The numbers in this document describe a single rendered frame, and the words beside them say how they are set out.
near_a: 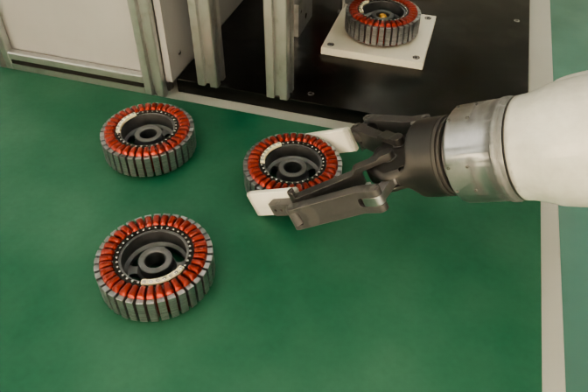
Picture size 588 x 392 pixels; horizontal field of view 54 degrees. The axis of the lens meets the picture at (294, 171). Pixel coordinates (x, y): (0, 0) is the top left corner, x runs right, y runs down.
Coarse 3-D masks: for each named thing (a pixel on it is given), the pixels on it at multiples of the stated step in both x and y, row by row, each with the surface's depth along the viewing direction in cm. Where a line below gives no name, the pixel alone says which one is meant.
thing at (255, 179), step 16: (256, 144) 68; (272, 144) 67; (288, 144) 68; (304, 144) 68; (320, 144) 67; (256, 160) 65; (272, 160) 68; (288, 160) 67; (304, 160) 69; (320, 160) 66; (336, 160) 65; (256, 176) 64; (272, 176) 64; (288, 176) 65; (304, 176) 66; (320, 176) 63; (336, 176) 64
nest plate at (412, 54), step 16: (432, 16) 93; (336, 32) 89; (336, 48) 85; (352, 48) 85; (368, 48) 85; (384, 48) 85; (400, 48) 85; (416, 48) 85; (400, 64) 83; (416, 64) 82
